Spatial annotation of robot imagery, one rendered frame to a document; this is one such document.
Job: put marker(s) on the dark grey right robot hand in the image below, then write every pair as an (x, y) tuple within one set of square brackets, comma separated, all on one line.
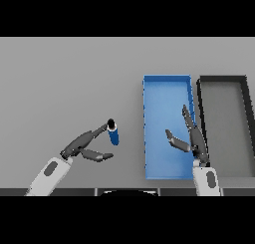
[(196, 141)]

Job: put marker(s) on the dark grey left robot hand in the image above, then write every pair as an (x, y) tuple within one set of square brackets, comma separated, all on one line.
[(81, 143)]

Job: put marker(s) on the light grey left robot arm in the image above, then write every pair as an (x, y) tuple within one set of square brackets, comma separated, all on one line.
[(50, 176)]

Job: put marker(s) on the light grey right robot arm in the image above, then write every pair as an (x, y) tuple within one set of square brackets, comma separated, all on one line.
[(206, 180)]

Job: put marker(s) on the blue pipe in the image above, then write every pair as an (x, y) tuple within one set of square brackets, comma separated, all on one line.
[(113, 133)]

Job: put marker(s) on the dark grey bin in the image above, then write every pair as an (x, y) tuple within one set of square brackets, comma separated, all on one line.
[(225, 125)]

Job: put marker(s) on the blue bin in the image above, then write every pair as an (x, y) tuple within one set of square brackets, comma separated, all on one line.
[(166, 125)]

